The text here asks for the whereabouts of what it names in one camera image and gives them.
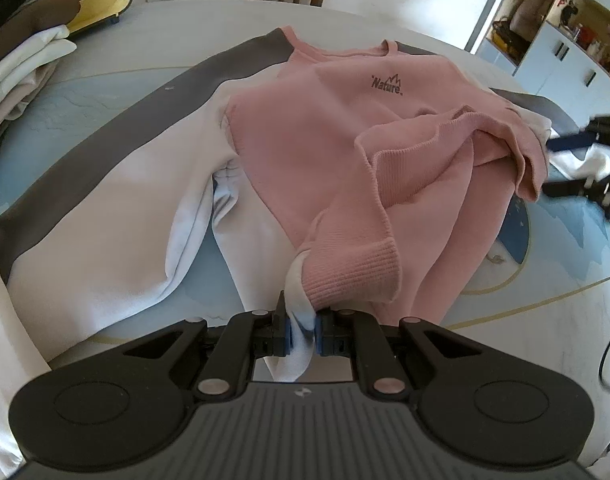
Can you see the black figurine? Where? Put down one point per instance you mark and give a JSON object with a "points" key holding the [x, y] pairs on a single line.
{"points": [[566, 9]]}

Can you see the hanging brown coat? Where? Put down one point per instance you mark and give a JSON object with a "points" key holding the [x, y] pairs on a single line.
{"points": [[532, 7]]}

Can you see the white folded garment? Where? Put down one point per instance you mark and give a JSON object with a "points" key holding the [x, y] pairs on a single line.
{"points": [[25, 67]]}

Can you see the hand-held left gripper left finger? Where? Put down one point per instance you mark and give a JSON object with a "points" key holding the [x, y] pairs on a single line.
{"points": [[285, 334]]}

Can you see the grey cabinet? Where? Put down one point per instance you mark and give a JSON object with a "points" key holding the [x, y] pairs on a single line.
{"points": [[545, 67]]}

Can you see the brown handbag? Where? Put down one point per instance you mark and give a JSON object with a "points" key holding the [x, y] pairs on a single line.
{"points": [[507, 35]]}

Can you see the brown cloth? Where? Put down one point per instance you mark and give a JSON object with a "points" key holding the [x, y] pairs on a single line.
{"points": [[25, 30]]}

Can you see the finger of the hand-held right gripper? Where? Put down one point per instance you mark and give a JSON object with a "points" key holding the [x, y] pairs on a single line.
{"points": [[570, 141], [567, 188]]}

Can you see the blue printed table mat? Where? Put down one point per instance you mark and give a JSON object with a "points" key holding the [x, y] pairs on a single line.
{"points": [[560, 260]]}

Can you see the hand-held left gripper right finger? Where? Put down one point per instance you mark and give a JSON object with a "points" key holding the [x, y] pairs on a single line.
{"points": [[319, 336]]}

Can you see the beige folded garment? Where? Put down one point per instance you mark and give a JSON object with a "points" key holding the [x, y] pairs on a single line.
{"points": [[10, 115]]}

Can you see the red ornament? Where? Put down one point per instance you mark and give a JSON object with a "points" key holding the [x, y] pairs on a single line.
{"points": [[589, 35]]}

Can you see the pink sweatshirt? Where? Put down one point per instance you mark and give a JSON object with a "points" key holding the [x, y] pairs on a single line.
{"points": [[310, 110]]}

